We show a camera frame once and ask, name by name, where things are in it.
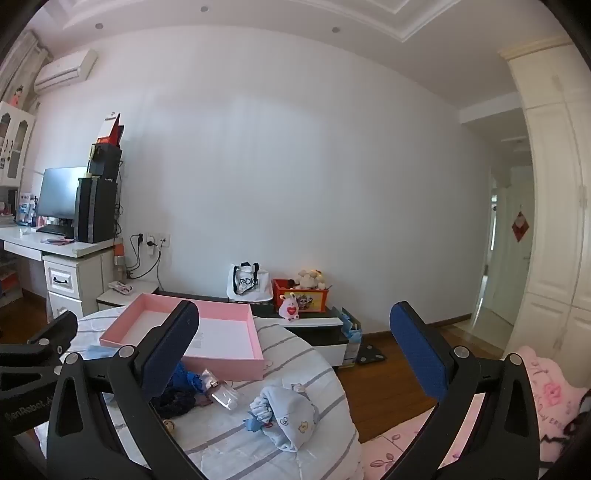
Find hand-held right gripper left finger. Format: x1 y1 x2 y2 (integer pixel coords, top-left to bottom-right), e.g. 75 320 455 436
46 300 208 480

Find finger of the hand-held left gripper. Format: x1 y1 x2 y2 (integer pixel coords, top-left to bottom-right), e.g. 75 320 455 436
0 310 78 370

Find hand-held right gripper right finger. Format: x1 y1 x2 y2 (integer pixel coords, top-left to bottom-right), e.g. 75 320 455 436
389 301 541 480

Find blue scrunchie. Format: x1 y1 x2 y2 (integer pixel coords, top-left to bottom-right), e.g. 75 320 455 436
173 362 206 394

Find dark navy scrunchie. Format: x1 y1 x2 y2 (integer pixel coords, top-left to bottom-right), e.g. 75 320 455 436
150 390 199 419

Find pink cardboard box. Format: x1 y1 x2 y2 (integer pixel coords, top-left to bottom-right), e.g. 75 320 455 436
99 293 267 380

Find cotton swab bag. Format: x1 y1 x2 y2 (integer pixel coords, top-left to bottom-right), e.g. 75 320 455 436
201 369 239 410

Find light blue baby hat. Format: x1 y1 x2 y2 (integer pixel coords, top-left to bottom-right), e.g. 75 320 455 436
243 382 320 453

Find black bathroom scale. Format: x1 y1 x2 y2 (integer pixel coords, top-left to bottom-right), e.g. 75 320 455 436
355 344 386 366

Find light blue face mask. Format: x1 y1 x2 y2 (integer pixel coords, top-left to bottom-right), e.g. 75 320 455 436
83 345 122 360

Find white desk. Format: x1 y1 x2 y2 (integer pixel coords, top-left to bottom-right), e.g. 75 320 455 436
0 226 123 320

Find white nightstand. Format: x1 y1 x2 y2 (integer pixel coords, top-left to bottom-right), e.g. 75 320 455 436
97 279 160 313

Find blue cardboard box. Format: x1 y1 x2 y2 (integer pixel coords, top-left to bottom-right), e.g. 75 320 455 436
339 307 363 365

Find white tote bag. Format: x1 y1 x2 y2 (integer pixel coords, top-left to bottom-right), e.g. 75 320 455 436
226 262 273 303

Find black keyboard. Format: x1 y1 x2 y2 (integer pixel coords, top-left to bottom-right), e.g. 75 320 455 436
36 224 75 239

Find black and white low cabinet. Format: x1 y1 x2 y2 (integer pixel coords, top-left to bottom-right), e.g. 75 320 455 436
154 288 352 367

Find red toy box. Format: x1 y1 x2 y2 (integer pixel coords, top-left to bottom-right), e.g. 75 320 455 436
271 278 334 315

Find white door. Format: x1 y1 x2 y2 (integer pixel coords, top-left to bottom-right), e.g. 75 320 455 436
480 185 534 326

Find pink plush with heart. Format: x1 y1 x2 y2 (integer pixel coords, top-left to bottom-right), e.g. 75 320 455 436
277 293 301 321

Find blue and white packet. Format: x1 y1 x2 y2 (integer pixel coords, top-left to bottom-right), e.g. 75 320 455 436
16 191 38 227

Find black computer tower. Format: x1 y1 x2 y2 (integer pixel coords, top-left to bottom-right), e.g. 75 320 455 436
74 176 118 244

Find beige plush toys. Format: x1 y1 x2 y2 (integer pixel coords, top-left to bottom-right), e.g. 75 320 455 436
295 268 328 291

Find black computer monitor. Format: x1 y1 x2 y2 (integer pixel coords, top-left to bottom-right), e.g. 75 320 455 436
36 167 88 227

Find pink floral blanket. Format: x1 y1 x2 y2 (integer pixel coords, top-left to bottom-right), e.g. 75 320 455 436
360 344 591 480

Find red door decoration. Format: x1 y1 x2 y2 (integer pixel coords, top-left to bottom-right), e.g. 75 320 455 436
510 211 530 243

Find black box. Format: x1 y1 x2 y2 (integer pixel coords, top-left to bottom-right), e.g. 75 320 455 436
88 143 123 181

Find white hutch cabinet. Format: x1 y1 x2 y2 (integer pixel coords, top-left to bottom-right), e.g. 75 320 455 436
0 100 37 189

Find white wardrobe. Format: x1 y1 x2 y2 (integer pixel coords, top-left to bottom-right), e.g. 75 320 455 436
499 37 591 386

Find red and white box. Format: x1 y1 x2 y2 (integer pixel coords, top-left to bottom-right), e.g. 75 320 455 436
96 112 125 146

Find white air conditioner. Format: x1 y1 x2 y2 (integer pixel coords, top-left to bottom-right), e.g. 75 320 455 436
33 50 99 92

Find beige curtain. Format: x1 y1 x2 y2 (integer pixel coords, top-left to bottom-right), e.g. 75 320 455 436
0 30 49 109

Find black power cable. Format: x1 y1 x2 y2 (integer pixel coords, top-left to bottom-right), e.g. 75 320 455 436
124 235 163 288

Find white wall outlet panel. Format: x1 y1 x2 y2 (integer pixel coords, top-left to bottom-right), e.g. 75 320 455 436
130 233 171 248

